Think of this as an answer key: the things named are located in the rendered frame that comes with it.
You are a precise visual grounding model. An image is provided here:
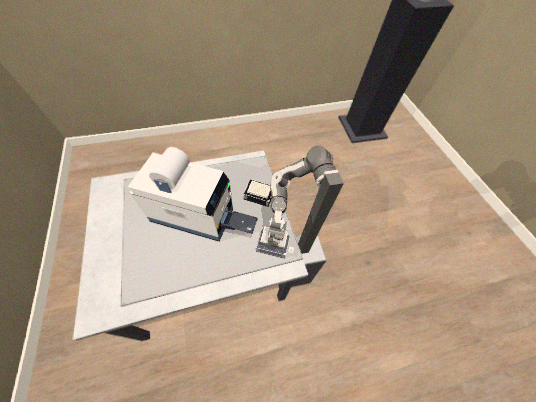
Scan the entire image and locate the white foil roll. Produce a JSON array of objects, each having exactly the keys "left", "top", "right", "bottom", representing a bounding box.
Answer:
[{"left": 149, "top": 147, "right": 190, "bottom": 190}]

